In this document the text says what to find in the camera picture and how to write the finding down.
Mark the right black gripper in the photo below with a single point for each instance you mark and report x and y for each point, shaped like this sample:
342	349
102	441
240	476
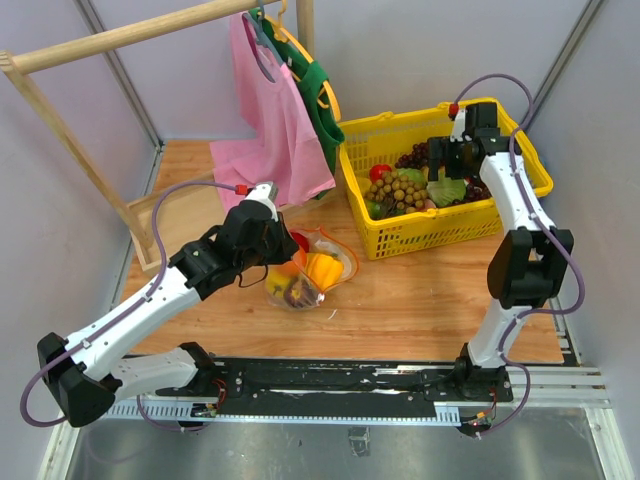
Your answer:
441	148

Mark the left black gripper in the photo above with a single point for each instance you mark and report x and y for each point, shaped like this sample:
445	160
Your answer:
287	245

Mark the red apple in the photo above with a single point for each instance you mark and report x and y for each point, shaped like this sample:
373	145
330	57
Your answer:
301	240

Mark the orange fruit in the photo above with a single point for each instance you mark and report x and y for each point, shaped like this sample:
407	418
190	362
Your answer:
300	259

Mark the green cabbage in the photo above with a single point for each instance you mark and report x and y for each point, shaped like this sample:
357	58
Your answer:
446	191

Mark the yellow lemon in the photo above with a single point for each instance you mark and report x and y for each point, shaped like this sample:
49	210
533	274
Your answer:
280	279

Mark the clear zip top bag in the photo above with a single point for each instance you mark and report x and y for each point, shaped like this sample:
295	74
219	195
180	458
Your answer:
321	242

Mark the dark red mangosteen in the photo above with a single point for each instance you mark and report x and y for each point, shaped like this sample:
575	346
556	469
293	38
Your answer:
301	295

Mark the yellow bell pepper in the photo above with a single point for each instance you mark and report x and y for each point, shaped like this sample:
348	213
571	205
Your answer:
323	270

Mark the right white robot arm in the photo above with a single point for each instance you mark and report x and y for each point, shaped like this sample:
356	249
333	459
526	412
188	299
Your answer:
528	267

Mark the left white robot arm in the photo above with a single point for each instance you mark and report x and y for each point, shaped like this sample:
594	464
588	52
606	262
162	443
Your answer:
90	370

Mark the dark purple grape bunch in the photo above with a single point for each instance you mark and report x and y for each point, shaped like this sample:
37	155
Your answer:
417	158

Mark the brown longan bunch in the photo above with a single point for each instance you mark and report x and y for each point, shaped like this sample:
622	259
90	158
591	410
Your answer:
400	192

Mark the wooden clothes rack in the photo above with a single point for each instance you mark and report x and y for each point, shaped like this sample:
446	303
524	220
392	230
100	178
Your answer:
54	221

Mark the pink shirt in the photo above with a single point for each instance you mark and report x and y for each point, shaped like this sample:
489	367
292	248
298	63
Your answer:
285	149

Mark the green shirt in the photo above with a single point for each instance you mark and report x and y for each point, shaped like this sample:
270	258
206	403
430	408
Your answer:
309	78

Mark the yellow hanger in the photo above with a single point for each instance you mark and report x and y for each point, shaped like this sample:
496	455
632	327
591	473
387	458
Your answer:
327	98

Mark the grey hanger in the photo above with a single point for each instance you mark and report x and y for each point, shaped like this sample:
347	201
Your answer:
266	55

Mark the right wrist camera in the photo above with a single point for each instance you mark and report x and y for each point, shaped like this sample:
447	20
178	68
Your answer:
457	115

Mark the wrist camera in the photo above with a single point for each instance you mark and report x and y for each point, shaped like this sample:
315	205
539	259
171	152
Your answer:
265	193
457	115

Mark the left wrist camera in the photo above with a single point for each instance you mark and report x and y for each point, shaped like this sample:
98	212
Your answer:
265	193

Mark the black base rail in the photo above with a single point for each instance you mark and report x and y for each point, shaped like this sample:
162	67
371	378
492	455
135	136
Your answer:
341	389

